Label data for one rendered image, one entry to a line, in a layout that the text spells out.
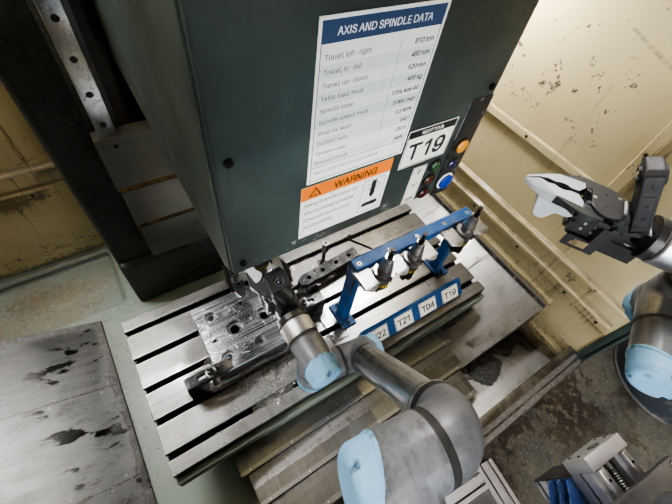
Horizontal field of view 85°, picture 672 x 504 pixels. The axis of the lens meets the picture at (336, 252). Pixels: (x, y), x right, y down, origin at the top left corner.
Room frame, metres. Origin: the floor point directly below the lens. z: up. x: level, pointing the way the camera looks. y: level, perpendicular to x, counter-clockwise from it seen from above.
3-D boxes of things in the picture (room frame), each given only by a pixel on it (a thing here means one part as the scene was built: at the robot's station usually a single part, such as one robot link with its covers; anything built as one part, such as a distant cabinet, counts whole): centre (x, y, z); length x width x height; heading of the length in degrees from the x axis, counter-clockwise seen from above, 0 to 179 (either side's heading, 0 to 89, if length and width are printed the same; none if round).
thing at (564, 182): (0.50, -0.33, 1.67); 0.09 x 0.03 x 0.06; 72
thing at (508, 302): (0.93, -0.30, 0.75); 0.89 x 0.70 x 0.26; 42
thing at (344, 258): (0.75, 0.01, 0.93); 0.26 x 0.05 x 0.06; 137
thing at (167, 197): (0.83, 0.48, 1.16); 0.48 x 0.05 x 0.51; 132
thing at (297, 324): (0.35, 0.05, 1.28); 0.08 x 0.05 x 0.08; 132
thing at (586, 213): (0.45, -0.36, 1.69); 0.09 x 0.05 x 0.02; 72
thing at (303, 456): (0.34, -0.23, 0.70); 0.90 x 0.30 x 0.16; 132
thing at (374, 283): (0.56, -0.10, 1.21); 0.07 x 0.05 x 0.01; 42
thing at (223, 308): (0.47, 0.22, 0.97); 0.29 x 0.23 x 0.05; 132
